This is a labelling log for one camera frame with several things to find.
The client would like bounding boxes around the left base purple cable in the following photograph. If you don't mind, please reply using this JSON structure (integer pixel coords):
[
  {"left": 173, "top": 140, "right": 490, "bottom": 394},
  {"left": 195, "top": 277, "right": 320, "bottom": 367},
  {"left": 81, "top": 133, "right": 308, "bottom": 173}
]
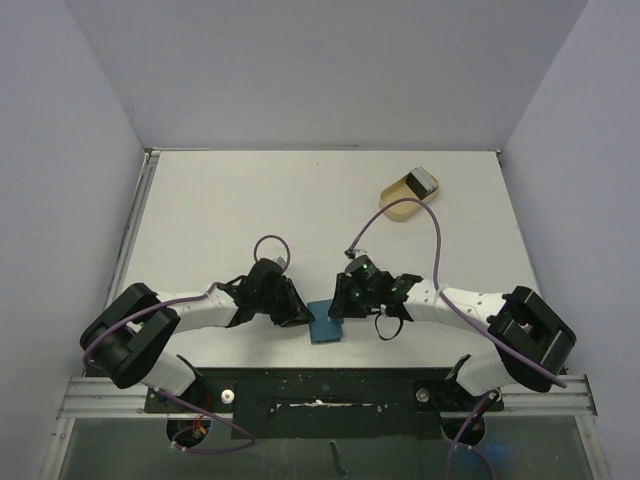
[{"left": 154, "top": 389, "right": 276, "bottom": 455}]

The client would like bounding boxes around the aluminium rail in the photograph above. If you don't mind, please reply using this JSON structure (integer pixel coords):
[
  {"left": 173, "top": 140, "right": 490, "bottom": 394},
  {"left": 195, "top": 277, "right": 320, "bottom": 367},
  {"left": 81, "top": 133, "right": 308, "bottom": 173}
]
[
  {"left": 58, "top": 377, "right": 147, "bottom": 419},
  {"left": 105, "top": 149, "right": 161, "bottom": 307},
  {"left": 494, "top": 375, "right": 598, "bottom": 416}
]

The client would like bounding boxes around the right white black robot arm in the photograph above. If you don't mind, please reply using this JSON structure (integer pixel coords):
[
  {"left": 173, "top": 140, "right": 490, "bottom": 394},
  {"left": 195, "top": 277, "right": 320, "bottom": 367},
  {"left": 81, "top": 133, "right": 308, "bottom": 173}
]
[{"left": 329, "top": 255, "right": 577, "bottom": 409}]

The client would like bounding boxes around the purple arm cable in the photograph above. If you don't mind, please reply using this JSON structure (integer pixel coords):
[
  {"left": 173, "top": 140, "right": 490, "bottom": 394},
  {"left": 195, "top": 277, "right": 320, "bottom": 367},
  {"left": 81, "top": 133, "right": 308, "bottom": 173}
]
[
  {"left": 82, "top": 234, "right": 292, "bottom": 369},
  {"left": 344, "top": 197, "right": 569, "bottom": 389}
]

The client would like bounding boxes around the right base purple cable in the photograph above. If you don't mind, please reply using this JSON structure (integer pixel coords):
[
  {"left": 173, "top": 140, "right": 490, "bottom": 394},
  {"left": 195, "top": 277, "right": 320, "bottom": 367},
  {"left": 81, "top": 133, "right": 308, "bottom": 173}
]
[{"left": 447, "top": 389, "right": 501, "bottom": 480}]

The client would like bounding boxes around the right aluminium rail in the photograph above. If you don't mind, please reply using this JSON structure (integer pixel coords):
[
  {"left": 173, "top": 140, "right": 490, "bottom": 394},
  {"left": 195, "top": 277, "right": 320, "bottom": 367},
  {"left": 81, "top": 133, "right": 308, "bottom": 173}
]
[{"left": 494, "top": 375, "right": 598, "bottom": 416}]

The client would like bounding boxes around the blue card holder wallet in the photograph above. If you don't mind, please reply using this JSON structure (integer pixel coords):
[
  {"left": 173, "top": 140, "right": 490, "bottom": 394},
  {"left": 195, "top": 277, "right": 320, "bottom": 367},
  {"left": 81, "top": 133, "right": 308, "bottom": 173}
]
[{"left": 307, "top": 300, "right": 344, "bottom": 345}]

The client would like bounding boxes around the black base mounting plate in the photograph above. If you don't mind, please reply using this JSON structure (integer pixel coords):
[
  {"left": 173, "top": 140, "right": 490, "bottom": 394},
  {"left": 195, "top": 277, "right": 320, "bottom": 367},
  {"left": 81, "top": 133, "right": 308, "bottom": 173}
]
[{"left": 144, "top": 367, "right": 504, "bottom": 441}]

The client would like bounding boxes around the stack of cards in tray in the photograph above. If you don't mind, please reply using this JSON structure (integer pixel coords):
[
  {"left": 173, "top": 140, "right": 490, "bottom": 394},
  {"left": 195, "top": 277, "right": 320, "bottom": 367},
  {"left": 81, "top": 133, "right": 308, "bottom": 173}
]
[{"left": 405, "top": 167, "right": 439, "bottom": 201}]

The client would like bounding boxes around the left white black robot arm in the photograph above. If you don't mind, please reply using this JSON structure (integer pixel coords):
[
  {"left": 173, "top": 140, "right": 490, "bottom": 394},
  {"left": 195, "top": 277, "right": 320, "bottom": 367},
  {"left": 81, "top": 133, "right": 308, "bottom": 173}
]
[{"left": 79, "top": 258, "right": 314, "bottom": 411}]

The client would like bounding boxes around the front aluminium rail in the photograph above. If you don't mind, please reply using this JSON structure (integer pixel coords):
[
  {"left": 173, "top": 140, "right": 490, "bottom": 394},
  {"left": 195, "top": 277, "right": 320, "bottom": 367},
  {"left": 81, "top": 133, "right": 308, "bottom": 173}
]
[{"left": 58, "top": 377, "right": 147, "bottom": 419}]

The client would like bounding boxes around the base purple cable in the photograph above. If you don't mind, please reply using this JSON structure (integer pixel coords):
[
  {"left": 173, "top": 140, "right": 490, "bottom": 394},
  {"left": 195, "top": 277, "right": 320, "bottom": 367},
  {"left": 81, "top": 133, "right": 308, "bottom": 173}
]
[
  {"left": 447, "top": 389, "right": 501, "bottom": 480},
  {"left": 154, "top": 389, "right": 276, "bottom": 455}
]

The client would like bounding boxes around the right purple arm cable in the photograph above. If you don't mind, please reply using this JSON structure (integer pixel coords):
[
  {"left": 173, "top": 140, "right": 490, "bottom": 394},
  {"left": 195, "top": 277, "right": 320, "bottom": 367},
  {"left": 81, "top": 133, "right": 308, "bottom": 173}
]
[{"left": 344, "top": 197, "right": 569, "bottom": 389}]

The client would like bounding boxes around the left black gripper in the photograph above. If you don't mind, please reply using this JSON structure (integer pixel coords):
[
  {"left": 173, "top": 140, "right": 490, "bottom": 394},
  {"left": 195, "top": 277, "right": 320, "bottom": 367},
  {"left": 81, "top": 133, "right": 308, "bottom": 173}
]
[{"left": 256, "top": 278, "right": 313, "bottom": 326}]

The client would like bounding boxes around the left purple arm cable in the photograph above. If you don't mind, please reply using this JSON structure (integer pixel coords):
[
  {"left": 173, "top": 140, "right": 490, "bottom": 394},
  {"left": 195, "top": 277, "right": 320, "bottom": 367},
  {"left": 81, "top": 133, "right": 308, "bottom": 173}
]
[{"left": 82, "top": 234, "right": 292, "bottom": 369}]

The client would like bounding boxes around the left aluminium rail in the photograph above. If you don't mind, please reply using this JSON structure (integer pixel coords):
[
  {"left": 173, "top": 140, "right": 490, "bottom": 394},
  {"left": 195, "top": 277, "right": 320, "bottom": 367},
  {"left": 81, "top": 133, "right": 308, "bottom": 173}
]
[{"left": 105, "top": 149, "right": 161, "bottom": 307}]

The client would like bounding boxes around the tan oval wooden tray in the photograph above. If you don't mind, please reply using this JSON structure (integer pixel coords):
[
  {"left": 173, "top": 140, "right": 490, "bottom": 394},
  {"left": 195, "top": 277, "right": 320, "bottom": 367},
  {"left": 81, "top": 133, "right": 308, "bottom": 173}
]
[{"left": 379, "top": 170, "right": 440, "bottom": 222}]

